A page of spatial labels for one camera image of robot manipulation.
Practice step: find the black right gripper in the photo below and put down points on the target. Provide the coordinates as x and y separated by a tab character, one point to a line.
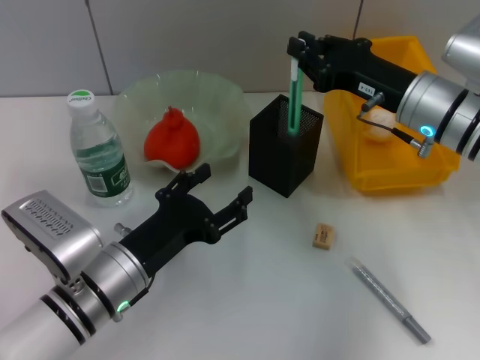
356	67

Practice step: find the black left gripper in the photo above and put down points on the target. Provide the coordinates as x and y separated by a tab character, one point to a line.
176	225

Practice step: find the green utility knife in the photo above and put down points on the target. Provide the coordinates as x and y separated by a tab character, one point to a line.
294	101

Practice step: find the orange fruit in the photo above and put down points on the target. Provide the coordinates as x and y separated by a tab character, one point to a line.
172	142

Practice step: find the white paper ball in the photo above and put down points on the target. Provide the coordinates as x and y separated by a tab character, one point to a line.
377	127

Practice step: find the clear water bottle green label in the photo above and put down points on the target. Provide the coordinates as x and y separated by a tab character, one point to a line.
101	165

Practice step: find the beige eraser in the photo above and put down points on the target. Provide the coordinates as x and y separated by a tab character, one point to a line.
322	236

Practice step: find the grey pen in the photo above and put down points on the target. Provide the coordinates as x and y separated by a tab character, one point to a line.
390	298

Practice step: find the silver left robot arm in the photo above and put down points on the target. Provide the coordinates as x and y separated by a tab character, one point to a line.
75	270

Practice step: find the black mesh pen holder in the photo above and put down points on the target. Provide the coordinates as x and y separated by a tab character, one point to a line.
277	165

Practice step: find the pale green wavy fruit bowl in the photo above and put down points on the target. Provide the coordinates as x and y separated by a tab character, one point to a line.
217	112

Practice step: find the silver left gripper connector stub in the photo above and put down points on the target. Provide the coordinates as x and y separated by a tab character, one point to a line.
122	228

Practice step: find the yellow plastic bin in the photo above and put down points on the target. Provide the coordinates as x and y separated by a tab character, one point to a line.
393	168

